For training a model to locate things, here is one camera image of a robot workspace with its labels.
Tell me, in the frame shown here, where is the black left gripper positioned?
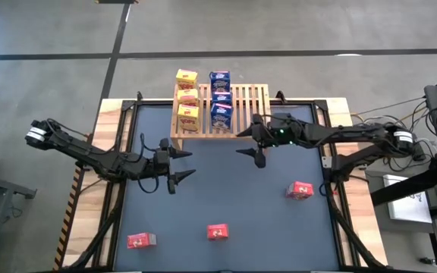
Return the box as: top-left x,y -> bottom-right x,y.
152,138 -> 197,196

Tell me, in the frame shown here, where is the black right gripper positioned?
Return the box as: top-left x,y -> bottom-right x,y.
235,112 -> 300,169

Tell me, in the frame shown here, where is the blue Frosted Flakes cereal box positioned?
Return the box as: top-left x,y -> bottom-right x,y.
210,102 -> 234,133
211,91 -> 234,106
209,71 -> 231,93

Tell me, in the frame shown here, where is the yellow Corn Pops cereal box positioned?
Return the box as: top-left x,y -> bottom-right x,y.
177,104 -> 201,133
175,68 -> 200,90
176,88 -> 200,108

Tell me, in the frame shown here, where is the red Froot Loops cereal box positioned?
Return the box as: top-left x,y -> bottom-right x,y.
206,223 -> 230,241
127,232 -> 158,250
285,181 -> 315,201

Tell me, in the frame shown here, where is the wooden slatted shelf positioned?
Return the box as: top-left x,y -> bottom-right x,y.
170,83 -> 274,153

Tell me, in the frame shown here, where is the blue-grey table mat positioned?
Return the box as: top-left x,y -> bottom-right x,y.
114,104 -> 341,272

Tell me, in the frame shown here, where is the yellow black hazard strip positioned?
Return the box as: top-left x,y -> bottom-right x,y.
53,132 -> 93,271

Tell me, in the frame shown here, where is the black diagonal beam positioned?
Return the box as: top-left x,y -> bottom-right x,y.
369,166 -> 437,208

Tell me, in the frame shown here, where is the white sheet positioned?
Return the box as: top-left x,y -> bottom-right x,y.
383,180 -> 433,224

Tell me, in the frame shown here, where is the black metal table frame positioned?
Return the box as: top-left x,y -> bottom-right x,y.
91,99 -> 360,273

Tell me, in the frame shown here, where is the thick black cable conduit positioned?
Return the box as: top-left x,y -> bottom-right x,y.
68,181 -> 128,272
322,177 -> 388,272

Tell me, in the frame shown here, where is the thin grey cable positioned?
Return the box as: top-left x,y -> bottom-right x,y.
349,96 -> 428,117

